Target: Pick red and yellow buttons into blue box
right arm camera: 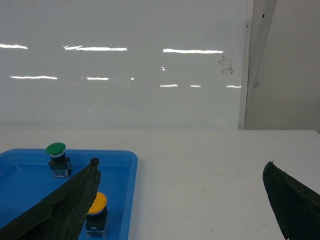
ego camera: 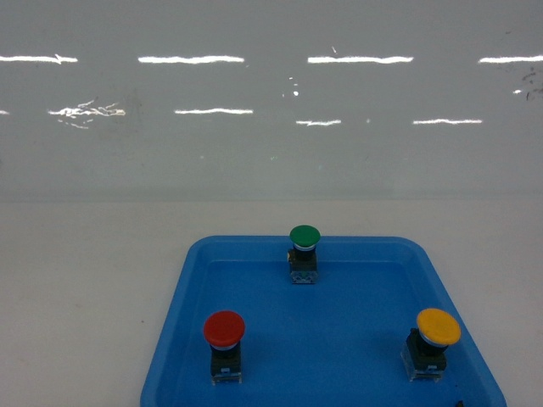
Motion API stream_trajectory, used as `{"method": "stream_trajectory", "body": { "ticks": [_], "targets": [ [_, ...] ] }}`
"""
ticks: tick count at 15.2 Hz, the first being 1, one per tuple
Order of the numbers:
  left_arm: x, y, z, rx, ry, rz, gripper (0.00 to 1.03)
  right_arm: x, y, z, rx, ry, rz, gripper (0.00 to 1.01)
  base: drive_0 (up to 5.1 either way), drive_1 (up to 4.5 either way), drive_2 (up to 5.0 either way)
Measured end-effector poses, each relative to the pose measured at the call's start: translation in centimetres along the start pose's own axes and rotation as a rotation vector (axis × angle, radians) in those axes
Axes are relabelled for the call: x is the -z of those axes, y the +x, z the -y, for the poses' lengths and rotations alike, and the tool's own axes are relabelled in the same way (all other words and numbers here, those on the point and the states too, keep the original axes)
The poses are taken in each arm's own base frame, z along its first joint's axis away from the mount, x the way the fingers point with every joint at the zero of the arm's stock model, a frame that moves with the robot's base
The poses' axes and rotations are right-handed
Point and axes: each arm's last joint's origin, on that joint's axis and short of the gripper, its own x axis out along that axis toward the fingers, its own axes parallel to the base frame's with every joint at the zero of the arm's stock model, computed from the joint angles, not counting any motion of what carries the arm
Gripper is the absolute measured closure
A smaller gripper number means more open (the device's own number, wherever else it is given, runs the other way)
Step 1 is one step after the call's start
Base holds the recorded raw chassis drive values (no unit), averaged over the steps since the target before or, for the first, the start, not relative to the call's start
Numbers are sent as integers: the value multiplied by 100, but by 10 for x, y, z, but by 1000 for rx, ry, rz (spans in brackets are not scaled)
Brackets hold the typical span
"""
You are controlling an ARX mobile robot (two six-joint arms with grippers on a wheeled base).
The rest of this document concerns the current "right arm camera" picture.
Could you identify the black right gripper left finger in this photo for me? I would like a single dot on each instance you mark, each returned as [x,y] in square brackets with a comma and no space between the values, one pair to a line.
[61,214]

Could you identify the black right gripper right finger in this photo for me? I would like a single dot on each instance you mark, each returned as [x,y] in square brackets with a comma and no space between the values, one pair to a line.
[296,207]

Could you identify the white board aluminium edge frame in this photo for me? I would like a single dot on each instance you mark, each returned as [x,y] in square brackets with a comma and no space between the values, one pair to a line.
[258,21]

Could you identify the yellow mushroom push button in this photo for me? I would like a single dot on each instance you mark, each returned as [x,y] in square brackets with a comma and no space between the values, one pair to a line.
[97,217]

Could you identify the green mushroom push button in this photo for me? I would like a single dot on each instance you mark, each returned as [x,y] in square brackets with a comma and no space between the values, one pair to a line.
[60,165]

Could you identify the blue plastic tray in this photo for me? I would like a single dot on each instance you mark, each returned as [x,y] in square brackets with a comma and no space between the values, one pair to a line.
[25,179]

